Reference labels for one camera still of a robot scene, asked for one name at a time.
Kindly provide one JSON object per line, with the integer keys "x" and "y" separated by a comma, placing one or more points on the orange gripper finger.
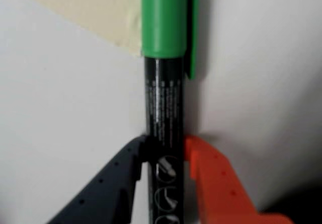
{"x": 219, "y": 196}

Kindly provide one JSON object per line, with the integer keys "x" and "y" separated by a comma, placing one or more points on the dark navy gripper finger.
{"x": 105, "y": 196}

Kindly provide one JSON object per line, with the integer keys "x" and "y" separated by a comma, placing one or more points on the green capped black marker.
{"x": 163, "y": 95}

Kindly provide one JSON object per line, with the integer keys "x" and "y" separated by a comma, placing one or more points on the beige masking tape strip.
{"x": 88, "y": 12}

